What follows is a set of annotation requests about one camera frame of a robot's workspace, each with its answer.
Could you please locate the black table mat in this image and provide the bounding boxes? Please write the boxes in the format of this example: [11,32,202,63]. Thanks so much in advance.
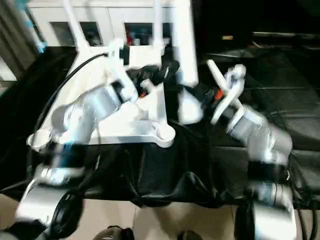
[0,45,320,208]

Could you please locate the black robot foot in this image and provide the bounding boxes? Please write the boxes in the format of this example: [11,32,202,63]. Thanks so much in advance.
[177,230,202,240]
[95,226,135,240]

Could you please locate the black left robot foot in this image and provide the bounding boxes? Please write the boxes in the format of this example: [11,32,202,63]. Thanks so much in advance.
[95,226,135,240]

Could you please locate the black cabinet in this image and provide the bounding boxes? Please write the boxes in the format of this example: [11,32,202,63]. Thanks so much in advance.
[192,0,320,57]

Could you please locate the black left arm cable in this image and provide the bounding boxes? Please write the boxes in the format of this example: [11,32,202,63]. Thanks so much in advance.
[30,52,112,168]

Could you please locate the white display cabinet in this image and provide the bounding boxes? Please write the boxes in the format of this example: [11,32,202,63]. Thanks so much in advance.
[27,0,194,49]

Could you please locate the white plastic table leg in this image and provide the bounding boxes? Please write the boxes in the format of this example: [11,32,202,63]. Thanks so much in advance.
[170,0,205,126]
[205,59,237,98]
[63,0,91,57]
[152,0,166,52]

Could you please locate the black right robot foot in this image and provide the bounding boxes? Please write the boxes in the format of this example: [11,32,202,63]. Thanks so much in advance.
[177,230,202,240]

